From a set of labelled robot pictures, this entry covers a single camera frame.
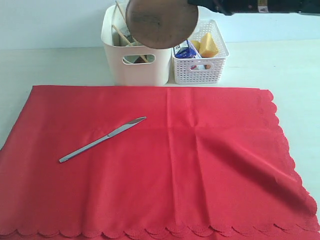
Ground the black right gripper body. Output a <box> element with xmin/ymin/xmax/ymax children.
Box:
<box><xmin>213</xmin><ymin>0</ymin><xmax>320</xmax><ymax>16</ymax></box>

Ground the yellow lemon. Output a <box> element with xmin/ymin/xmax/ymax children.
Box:
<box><xmin>190</xmin><ymin>40</ymin><xmax>201</xmax><ymax>52</ymax></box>

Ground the yellow cheese wedge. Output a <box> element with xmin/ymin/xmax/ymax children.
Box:
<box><xmin>199</xmin><ymin>32</ymin><xmax>219</xmax><ymax>58</ymax></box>

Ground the brown wooden plate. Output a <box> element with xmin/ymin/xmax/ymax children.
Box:
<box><xmin>125</xmin><ymin>0</ymin><xmax>199</xmax><ymax>49</ymax></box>

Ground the blue milk carton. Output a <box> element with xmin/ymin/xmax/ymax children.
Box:
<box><xmin>173</xmin><ymin>40</ymin><xmax>206</xmax><ymax>71</ymax></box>

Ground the wooden chopstick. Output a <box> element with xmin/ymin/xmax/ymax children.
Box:
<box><xmin>112</xmin><ymin>24</ymin><xmax>141</xmax><ymax>47</ymax></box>
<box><xmin>115</xmin><ymin>0</ymin><xmax>149</xmax><ymax>63</ymax></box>

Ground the silver table knife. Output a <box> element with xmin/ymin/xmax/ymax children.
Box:
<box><xmin>58</xmin><ymin>116</ymin><xmax>147</xmax><ymax>163</ymax></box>

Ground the red tablecloth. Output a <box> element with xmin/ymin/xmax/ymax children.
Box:
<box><xmin>0</xmin><ymin>85</ymin><xmax>320</xmax><ymax>240</ymax></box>

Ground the brown egg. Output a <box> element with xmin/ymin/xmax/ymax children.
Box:
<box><xmin>204</xmin><ymin>64</ymin><xmax>211</xmax><ymax>70</ymax></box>

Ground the white ceramic bowl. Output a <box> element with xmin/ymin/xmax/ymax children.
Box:
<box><xmin>122</xmin><ymin>54</ymin><xmax>155</xmax><ymax>64</ymax></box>

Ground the white perforated plastic basket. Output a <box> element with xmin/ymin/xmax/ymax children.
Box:
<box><xmin>172</xmin><ymin>19</ymin><xmax>230</xmax><ymax>85</ymax></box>

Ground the cream plastic bin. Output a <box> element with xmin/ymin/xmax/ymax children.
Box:
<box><xmin>101</xmin><ymin>3</ymin><xmax>172</xmax><ymax>86</ymax></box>

